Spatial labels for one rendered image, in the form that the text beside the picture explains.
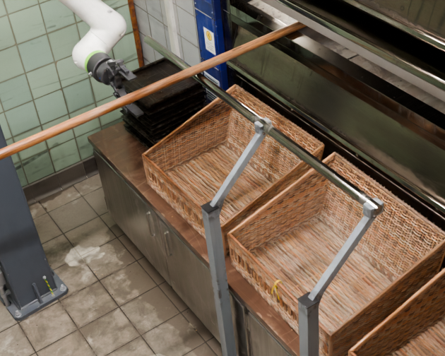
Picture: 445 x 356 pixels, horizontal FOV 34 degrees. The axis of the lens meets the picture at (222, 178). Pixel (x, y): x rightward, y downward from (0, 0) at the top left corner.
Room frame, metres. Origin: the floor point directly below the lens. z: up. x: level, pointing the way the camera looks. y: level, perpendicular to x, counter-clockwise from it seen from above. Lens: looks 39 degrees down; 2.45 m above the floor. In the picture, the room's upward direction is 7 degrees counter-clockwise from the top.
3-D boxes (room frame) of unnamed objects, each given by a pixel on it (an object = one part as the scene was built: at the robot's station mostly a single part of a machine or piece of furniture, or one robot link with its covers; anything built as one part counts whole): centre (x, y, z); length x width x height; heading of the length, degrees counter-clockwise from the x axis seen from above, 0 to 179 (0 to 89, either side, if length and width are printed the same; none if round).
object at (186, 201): (2.18, -0.04, 0.72); 0.56 x 0.49 x 0.28; 31
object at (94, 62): (2.20, 0.36, 1.19); 0.12 x 0.06 x 0.09; 120
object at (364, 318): (1.67, -0.33, 0.72); 0.56 x 0.49 x 0.28; 29
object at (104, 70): (2.14, 0.33, 1.19); 0.09 x 0.07 x 0.08; 30
